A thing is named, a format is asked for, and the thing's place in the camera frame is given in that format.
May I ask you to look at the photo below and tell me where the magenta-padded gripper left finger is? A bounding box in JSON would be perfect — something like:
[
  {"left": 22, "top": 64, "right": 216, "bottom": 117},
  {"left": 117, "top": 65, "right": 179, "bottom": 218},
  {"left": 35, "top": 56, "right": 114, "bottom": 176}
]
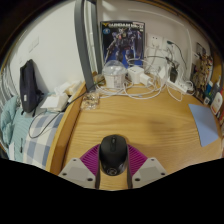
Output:
[{"left": 58, "top": 143, "right": 102, "bottom": 191}]

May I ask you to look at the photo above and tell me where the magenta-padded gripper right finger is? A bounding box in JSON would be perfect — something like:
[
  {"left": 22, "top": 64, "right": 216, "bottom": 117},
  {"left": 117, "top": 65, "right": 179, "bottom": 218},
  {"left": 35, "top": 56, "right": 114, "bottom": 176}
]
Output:
[{"left": 126, "top": 143, "right": 168, "bottom": 190}]

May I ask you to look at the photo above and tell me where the black computer mouse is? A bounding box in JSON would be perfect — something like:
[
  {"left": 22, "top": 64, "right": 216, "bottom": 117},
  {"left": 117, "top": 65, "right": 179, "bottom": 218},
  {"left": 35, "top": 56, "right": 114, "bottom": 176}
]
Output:
[{"left": 98, "top": 134, "right": 130, "bottom": 177}]

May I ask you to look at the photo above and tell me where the light blue mouse pad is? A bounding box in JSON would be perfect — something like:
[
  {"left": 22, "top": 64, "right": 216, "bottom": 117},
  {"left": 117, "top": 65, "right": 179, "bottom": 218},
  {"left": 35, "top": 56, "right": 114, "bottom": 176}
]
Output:
[{"left": 188, "top": 103, "right": 220, "bottom": 148}]

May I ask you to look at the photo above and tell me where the plaid bedding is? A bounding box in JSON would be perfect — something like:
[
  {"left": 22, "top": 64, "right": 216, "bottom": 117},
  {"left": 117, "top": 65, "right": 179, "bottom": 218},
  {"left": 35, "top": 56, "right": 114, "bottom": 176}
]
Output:
[{"left": 0, "top": 94, "right": 66, "bottom": 169}]

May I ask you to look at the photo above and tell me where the white box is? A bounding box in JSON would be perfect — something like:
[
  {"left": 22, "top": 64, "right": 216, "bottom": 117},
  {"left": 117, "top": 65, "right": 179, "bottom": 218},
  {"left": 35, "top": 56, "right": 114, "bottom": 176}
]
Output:
[{"left": 39, "top": 92, "right": 70, "bottom": 113}]

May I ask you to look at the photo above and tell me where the clear plastic packet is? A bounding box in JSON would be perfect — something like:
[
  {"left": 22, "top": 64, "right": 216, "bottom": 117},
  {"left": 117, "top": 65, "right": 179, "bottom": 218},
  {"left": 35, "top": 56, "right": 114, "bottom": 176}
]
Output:
[{"left": 79, "top": 92, "right": 101, "bottom": 111}]

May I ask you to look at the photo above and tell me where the white charger block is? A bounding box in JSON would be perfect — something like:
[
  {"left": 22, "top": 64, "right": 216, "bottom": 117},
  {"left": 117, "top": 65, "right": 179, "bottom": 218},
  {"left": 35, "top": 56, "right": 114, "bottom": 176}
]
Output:
[
  {"left": 139, "top": 73, "right": 154, "bottom": 88},
  {"left": 127, "top": 65, "right": 145, "bottom": 85}
]

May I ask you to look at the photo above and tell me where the black hanging bag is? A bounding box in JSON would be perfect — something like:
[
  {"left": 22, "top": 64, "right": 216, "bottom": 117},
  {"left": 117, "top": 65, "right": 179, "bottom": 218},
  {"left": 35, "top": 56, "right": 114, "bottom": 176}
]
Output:
[{"left": 18, "top": 59, "right": 44, "bottom": 114}]

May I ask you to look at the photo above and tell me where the black power adapter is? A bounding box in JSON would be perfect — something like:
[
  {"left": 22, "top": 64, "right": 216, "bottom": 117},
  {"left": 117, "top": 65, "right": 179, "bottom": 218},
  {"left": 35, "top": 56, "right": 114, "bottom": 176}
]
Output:
[{"left": 169, "top": 66, "right": 179, "bottom": 84}]

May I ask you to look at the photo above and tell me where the clear dome container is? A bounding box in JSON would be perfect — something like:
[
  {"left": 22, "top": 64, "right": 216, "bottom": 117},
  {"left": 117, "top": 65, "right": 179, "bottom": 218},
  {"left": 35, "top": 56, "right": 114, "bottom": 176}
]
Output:
[{"left": 101, "top": 60, "right": 128, "bottom": 89}]

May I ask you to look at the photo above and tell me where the robot model kit box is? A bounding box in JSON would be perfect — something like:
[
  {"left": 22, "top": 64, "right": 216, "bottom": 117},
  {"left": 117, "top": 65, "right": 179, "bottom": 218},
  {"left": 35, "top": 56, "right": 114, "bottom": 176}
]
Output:
[{"left": 100, "top": 20, "right": 146, "bottom": 69}]

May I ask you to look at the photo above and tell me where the thin black cable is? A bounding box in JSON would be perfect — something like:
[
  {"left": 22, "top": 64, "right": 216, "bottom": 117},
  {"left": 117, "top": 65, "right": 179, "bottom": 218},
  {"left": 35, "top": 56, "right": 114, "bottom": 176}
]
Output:
[{"left": 28, "top": 87, "right": 98, "bottom": 140}]

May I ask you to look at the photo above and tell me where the white cable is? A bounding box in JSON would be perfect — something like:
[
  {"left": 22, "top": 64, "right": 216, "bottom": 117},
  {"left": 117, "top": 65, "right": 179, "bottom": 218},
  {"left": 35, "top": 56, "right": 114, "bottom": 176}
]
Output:
[{"left": 96, "top": 56, "right": 188, "bottom": 101}]

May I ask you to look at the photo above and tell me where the grey metal shelf frame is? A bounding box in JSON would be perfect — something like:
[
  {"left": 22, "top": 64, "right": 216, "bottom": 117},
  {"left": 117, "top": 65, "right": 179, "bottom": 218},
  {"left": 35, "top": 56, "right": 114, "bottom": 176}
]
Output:
[{"left": 73, "top": 0, "right": 101, "bottom": 93}]

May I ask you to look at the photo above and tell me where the white wall socket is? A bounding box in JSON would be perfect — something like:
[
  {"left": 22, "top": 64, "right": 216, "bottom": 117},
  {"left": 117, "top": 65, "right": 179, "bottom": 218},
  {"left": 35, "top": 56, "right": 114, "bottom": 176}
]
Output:
[{"left": 147, "top": 33, "right": 164, "bottom": 51}]

